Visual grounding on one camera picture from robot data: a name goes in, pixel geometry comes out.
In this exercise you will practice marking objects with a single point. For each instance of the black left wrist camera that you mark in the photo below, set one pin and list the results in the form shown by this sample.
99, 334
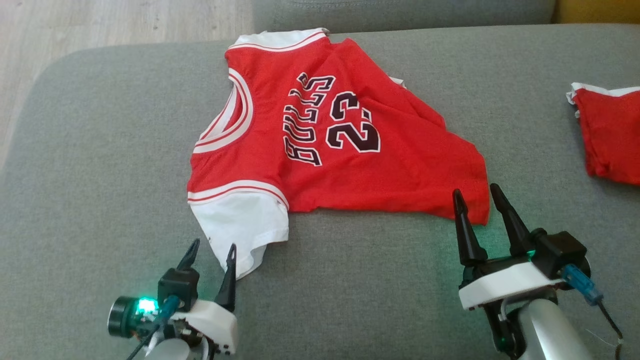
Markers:
177, 287

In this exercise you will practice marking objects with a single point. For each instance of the large grey sofa seat cushion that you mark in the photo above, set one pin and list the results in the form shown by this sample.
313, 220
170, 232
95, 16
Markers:
350, 300

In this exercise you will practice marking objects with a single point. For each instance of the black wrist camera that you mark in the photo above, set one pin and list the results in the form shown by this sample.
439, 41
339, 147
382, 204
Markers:
177, 287
562, 252

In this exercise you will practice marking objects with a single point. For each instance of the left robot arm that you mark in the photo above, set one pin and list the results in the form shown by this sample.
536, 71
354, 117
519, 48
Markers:
172, 350

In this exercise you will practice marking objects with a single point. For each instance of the small grey sofa seat cushion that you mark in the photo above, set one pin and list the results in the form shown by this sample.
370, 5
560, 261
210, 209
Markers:
400, 15

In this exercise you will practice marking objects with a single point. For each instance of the red shorts with white trim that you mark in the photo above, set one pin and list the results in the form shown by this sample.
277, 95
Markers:
615, 135

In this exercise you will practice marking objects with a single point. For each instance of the red Bulls basketball jersey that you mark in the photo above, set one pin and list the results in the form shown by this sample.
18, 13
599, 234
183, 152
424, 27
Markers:
375, 175

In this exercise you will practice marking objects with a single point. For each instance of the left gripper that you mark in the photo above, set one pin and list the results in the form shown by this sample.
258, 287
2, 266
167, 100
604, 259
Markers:
215, 325

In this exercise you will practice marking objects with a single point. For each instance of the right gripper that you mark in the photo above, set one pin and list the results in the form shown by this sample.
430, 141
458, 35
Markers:
505, 287

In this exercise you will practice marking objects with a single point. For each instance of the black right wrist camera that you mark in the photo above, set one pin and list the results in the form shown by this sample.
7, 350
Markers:
562, 252

